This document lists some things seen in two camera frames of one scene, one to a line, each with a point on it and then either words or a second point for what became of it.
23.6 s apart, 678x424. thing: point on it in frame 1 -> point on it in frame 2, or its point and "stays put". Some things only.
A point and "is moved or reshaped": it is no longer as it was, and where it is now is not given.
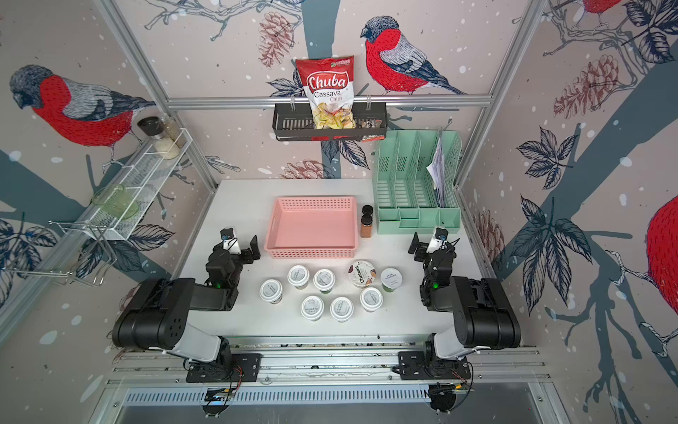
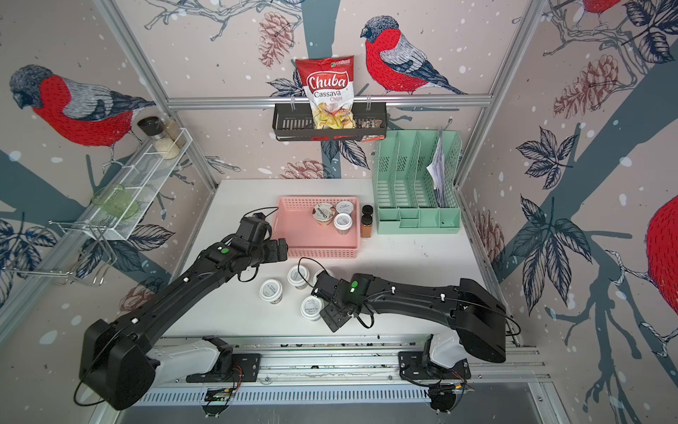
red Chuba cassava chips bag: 329,85 stays put
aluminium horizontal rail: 359,102 stays put
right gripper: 421,248 -> 331,321
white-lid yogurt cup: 298,276 stays put
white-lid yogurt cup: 371,299 is moved or reshaped
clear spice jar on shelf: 175,130 stays put
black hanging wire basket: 294,122 stays put
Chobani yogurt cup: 361,273 -> 323,214
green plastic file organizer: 406,194 stays put
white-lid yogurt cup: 312,307 stays put
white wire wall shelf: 121,208 stays put
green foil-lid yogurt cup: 391,278 -> 344,207
